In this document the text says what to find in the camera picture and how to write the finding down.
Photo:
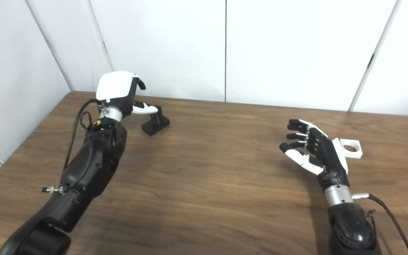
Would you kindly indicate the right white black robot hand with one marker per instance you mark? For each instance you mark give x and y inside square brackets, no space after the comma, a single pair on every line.
[326,156]

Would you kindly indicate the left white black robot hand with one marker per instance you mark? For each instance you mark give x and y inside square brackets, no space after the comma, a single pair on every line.
[113,85]

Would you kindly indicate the white square piece with hole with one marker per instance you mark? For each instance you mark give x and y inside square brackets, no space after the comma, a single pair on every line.
[356,153]

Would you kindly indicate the black peg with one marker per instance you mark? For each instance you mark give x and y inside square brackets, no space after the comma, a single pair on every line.
[156,124]

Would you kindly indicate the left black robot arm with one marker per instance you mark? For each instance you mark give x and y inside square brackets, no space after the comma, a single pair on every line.
[90,166]

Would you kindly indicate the black wall panel hinge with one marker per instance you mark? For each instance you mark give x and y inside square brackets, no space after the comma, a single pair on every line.
[370,61]

